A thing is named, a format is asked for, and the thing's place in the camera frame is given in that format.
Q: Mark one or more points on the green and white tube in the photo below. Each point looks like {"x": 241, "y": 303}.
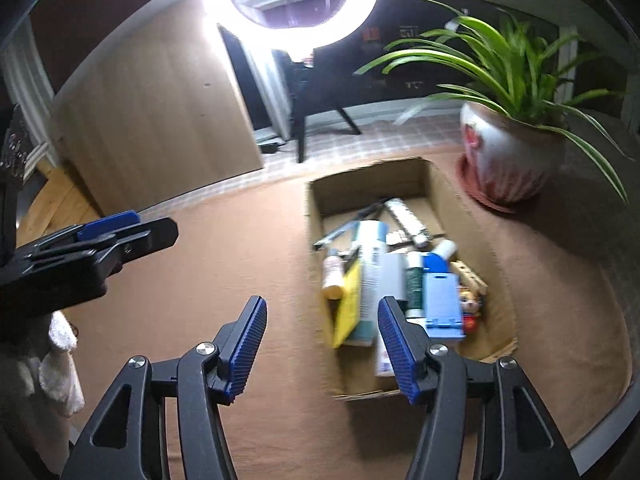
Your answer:
{"x": 414, "y": 285}

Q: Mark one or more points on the small orange toy figure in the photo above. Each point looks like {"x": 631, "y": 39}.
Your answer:
{"x": 470, "y": 310}

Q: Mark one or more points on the green spider plant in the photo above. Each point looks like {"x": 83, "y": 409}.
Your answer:
{"x": 510, "y": 60}

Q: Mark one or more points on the yellow notepad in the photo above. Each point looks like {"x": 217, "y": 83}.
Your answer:
{"x": 347, "y": 315}

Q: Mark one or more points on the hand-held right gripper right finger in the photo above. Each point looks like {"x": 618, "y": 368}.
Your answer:
{"x": 395, "y": 355}

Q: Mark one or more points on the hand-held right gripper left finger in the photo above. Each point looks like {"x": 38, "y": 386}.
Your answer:
{"x": 245, "y": 355}

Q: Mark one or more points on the white and red flower pot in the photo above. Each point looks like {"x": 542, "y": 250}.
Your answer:
{"x": 500, "y": 160}

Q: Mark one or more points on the white bottle with blue cap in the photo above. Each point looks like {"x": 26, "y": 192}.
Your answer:
{"x": 370, "y": 270}

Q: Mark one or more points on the cardboard box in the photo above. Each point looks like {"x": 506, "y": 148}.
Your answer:
{"x": 370, "y": 185}

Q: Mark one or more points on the blue phone stand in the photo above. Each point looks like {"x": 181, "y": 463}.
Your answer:
{"x": 442, "y": 305}

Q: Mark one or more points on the light wooden board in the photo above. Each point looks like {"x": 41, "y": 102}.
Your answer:
{"x": 150, "y": 120}

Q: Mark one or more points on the patterned white lighter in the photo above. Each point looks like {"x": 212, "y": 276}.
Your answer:
{"x": 407, "y": 220}

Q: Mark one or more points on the black power adapter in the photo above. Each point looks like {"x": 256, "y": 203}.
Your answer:
{"x": 270, "y": 146}

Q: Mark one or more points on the translucent white plastic cap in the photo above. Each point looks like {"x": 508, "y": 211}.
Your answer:
{"x": 444, "y": 248}

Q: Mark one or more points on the red plant saucer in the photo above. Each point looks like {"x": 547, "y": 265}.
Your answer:
{"x": 475, "y": 195}

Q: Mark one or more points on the black and silver pen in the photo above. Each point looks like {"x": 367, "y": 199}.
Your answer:
{"x": 340, "y": 232}

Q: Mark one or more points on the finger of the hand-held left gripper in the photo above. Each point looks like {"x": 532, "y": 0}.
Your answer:
{"x": 110, "y": 225}
{"x": 140, "y": 242}

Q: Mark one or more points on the person's left forearm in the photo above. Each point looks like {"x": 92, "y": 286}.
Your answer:
{"x": 60, "y": 370}

